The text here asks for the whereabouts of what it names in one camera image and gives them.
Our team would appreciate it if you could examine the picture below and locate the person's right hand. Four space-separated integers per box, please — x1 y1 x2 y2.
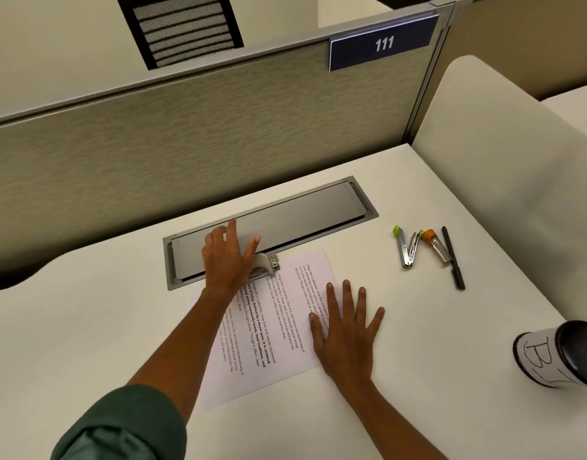
308 280 386 382

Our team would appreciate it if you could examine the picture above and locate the person's left hand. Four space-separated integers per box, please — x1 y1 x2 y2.
201 218 262 295

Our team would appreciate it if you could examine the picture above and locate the beige metal stapler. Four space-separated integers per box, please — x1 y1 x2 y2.
246 253 281 281

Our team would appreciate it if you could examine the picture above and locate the printed white paper sheet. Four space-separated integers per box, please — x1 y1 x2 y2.
190 248 353 412

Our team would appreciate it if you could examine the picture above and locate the person's left forearm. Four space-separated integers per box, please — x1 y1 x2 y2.
125 285 244 427

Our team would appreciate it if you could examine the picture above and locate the person's right forearm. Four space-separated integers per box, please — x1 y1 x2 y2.
321 370 450 460

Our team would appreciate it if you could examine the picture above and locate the green-tipped small stapler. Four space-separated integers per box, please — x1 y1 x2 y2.
393 226 422 270

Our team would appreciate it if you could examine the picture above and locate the orange-tipped small stapler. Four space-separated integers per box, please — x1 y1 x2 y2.
420 228 455 265

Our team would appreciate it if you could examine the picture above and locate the black pen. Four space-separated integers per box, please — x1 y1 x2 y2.
441 226 466 291

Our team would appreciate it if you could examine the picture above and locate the beige desk partition panel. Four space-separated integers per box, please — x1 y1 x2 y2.
0 4 456 292

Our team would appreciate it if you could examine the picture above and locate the white paper cup black lid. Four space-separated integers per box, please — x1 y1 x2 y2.
513 320 587 392

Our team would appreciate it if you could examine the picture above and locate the green sleeve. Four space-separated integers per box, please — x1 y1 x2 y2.
56 384 188 460

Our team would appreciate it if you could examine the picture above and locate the black striped vent panel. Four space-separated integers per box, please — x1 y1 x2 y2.
116 0 245 71

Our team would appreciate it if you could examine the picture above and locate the blue number sign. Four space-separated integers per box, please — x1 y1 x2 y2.
328 12 441 73

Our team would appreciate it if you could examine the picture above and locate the grey desk cable tray cover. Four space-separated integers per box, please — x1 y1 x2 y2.
162 175 380 292

